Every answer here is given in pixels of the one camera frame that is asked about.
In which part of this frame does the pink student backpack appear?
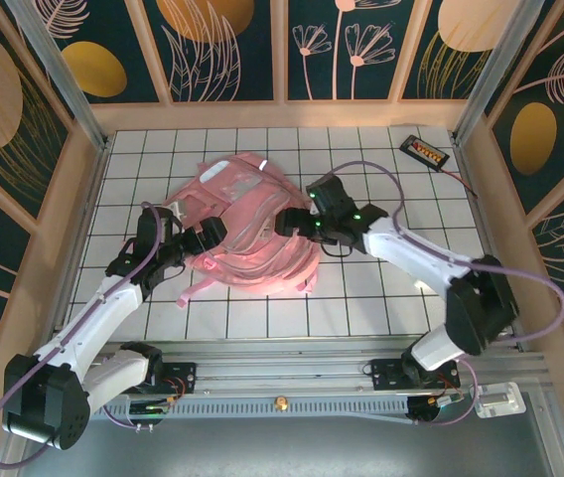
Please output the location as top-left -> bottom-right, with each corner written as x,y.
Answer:
162,152 -> 321,309

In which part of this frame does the small green-lit circuit board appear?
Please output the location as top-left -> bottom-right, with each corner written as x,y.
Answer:
129,403 -> 173,416

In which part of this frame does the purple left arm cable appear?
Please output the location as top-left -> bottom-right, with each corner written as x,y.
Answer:
0,201 -> 174,471

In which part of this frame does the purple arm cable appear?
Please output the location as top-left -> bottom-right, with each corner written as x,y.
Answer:
0,201 -> 174,471
329,161 -> 564,429

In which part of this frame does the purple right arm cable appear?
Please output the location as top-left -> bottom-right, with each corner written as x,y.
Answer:
329,161 -> 564,429

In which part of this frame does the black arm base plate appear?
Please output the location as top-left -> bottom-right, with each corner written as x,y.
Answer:
106,361 -> 199,397
369,357 -> 462,392

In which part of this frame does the red black charger wire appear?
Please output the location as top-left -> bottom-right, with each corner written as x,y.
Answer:
440,162 -> 481,199

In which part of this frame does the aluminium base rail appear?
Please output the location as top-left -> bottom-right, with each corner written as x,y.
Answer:
13,337 -> 551,398

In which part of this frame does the grey slotted cable duct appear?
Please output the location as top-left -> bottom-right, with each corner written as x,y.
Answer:
31,397 -> 412,419

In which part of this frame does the aluminium frame post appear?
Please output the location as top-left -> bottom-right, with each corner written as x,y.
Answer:
452,0 -> 561,143
6,0 -> 110,150

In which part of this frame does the clear plastic bracket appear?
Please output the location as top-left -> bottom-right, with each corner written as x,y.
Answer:
474,381 -> 527,419

